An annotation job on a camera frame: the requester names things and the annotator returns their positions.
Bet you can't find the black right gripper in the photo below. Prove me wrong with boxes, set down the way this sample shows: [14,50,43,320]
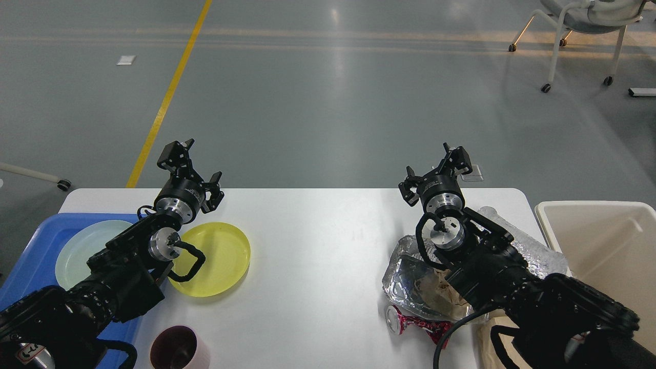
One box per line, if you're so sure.
[399,142,473,213]

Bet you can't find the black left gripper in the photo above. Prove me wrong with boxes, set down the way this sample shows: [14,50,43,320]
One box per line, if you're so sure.
[154,138,225,224]

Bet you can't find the yellow plastic plate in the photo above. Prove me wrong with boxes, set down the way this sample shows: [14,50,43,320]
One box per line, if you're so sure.
[170,222,251,297]

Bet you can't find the pink mug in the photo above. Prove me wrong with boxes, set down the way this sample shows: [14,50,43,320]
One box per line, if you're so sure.
[149,325,211,368]

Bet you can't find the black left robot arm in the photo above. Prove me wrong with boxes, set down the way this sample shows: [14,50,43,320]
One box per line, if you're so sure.
[1,139,224,368]

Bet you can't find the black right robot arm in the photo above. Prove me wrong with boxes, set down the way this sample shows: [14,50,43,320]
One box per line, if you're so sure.
[398,144,654,368]

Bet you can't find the floor outlet plate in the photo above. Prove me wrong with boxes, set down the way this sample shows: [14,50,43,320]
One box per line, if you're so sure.
[460,164,484,182]

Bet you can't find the crumpled silver foil wrapper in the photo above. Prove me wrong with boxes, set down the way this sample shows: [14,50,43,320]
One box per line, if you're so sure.
[382,234,474,321]

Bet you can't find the white caster leg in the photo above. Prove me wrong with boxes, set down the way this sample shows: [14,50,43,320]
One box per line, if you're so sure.
[1,162,72,192]

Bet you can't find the pale green plate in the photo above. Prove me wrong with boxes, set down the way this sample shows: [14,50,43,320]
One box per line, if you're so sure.
[55,220,132,290]

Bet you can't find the crushed red can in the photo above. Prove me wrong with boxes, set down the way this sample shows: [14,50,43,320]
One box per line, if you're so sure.
[384,304,453,345]

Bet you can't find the blue plastic tray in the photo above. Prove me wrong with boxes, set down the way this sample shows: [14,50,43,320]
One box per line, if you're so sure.
[2,213,138,368]

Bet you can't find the beige plastic bin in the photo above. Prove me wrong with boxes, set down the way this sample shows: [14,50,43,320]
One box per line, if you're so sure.
[535,200,655,352]

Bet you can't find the brown paper bag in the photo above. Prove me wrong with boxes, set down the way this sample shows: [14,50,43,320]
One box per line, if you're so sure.
[476,309,531,368]

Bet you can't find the white office chair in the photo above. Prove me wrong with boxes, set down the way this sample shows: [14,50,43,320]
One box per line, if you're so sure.
[508,1,647,93]

